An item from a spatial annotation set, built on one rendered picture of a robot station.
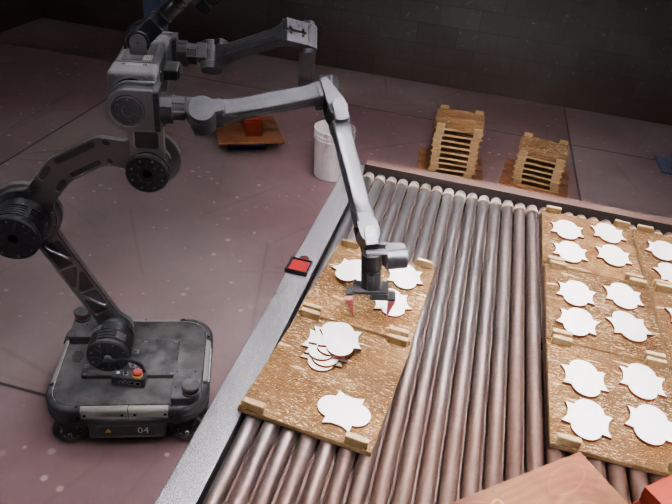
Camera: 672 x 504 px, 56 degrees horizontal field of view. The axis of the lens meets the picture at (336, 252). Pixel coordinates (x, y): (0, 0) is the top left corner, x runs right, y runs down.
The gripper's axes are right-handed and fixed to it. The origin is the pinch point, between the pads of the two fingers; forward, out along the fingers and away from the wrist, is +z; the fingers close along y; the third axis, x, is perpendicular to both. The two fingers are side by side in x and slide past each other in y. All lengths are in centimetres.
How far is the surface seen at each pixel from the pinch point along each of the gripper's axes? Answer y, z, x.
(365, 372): 0.5, 8.2, 17.0
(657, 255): -105, 8, -63
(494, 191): -49, -3, -99
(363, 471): -0.5, 14.0, 47.1
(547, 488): -40, 7, 56
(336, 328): 9.2, 1.4, 6.2
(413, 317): -13.0, 6.1, -9.2
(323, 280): 15.8, 1.2, -21.6
